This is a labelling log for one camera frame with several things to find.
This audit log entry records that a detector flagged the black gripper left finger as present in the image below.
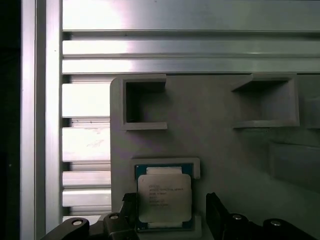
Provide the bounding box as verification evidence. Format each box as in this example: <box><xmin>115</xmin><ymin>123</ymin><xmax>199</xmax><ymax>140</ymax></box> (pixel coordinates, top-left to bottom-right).
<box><xmin>37</xmin><ymin>192</ymin><xmax>140</xmax><ymax>240</ymax></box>

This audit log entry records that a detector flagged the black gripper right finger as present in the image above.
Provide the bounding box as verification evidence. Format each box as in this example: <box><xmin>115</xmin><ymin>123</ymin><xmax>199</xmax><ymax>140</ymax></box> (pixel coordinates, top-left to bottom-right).
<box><xmin>205</xmin><ymin>191</ymin><xmax>320</xmax><ymax>240</ymax></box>

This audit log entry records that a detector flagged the silver CPU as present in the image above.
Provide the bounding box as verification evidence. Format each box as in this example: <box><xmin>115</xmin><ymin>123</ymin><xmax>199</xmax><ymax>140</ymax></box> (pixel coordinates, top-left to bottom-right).
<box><xmin>134</xmin><ymin>163</ymin><xmax>195</xmax><ymax>230</ymax></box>

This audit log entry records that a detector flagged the grey parts rack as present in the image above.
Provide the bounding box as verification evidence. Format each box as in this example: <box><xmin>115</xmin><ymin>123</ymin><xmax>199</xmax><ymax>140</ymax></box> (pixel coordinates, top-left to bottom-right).
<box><xmin>109</xmin><ymin>73</ymin><xmax>320</xmax><ymax>240</ymax></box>

